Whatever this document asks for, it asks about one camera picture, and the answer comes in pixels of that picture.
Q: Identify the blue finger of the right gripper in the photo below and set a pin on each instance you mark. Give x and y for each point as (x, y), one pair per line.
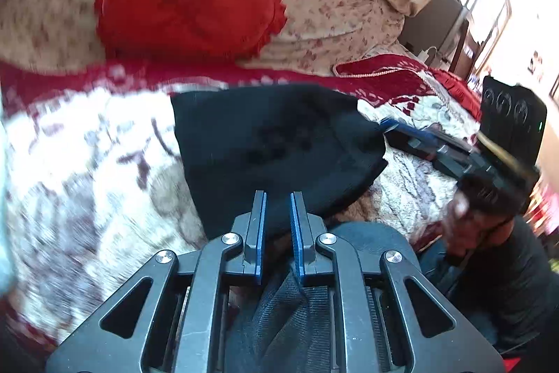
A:
(415, 132)
(446, 154)

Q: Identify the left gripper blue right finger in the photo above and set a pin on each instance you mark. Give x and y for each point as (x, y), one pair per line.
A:
(302, 238)

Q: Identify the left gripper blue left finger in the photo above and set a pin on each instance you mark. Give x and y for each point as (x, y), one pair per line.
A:
(254, 238)

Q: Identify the black knit pants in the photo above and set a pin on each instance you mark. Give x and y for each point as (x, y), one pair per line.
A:
(278, 139)

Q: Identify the person's right hand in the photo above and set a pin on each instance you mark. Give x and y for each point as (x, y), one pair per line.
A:
(465, 229)

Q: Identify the red folded blanket corner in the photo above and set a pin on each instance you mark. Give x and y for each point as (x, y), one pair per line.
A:
(359, 72)

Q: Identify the person's blue jeans leg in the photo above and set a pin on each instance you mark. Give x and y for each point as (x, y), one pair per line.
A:
(281, 327)

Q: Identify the red and white plush blanket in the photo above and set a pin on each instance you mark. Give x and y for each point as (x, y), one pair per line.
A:
(92, 183)

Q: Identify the red heart ruffled pillow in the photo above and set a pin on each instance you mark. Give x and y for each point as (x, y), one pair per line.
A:
(188, 29)

